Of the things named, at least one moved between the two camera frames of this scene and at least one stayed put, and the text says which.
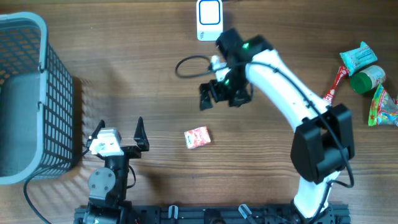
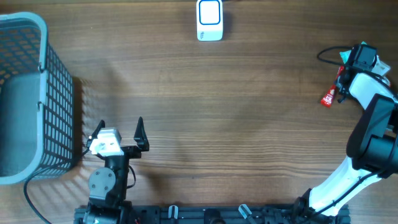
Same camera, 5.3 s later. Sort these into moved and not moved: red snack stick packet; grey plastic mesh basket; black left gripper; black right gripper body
Moved: black right gripper body
Not moved: grey plastic mesh basket; red snack stick packet; black left gripper
